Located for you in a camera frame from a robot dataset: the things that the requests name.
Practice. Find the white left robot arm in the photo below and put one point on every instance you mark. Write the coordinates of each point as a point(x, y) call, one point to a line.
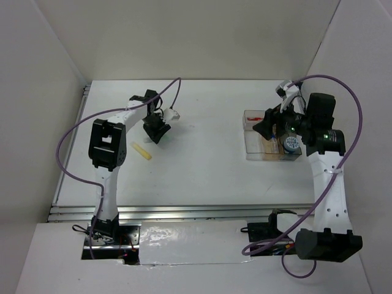
point(108, 151)

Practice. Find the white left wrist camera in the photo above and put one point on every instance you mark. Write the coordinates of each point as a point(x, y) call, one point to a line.
point(170, 114)

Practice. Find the left side aluminium rail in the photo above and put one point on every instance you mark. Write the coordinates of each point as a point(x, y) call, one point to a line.
point(72, 137)

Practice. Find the yellow translucent highlighter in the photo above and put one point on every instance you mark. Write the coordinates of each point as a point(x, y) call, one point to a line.
point(141, 151)

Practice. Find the aluminium table edge rail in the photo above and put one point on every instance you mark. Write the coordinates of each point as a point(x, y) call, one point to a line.
point(172, 213)

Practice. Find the red ballpoint pen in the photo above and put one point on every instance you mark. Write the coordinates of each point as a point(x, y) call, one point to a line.
point(254, 119)

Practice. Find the clear compartment organizer box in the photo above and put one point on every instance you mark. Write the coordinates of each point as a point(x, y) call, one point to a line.
point(257, 148)

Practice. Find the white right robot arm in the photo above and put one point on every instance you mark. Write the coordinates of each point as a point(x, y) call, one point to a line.
point(331, 239)

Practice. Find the green translucent highlighter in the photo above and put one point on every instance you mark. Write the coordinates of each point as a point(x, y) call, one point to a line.
point(147, 140)

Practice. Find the clear blue cap glue bottle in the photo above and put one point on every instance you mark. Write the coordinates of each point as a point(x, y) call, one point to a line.
point(274, 145)

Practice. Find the white taped front panel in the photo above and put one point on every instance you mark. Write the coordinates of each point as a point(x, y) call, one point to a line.
point(192, 242)

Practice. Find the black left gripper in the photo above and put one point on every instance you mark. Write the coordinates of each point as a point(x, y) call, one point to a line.
point(157, 134)

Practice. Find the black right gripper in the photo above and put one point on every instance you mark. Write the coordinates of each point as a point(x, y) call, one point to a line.
point(272, 116)

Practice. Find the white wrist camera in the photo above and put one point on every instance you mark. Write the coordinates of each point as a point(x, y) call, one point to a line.
point(287, 91)
point(170, 114)

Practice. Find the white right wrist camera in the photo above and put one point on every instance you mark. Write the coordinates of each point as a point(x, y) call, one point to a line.
point(287, 91)

